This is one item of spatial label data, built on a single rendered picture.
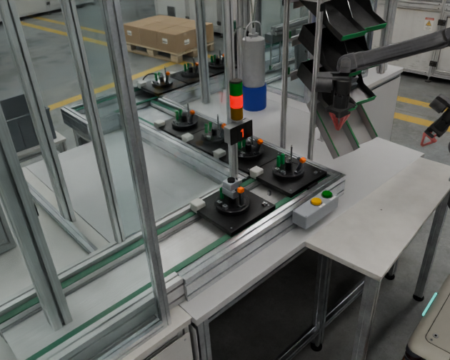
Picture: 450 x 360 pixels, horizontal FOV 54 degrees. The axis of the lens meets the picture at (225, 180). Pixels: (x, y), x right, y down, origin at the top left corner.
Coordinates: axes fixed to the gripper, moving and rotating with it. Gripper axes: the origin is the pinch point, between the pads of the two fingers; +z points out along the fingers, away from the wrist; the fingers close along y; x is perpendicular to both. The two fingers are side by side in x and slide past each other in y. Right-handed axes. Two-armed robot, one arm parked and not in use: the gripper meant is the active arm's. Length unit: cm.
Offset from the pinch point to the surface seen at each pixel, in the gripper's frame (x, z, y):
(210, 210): -23, 27, 47
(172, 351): 6, 47, 89
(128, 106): 2, -37, 89
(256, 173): -27.1, 25.5, 16.8
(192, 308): 3, 38, 77
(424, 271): 25, 101, -63
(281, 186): -13.9, 26.6, 15.4
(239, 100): -28.7, -10.5, 24.7
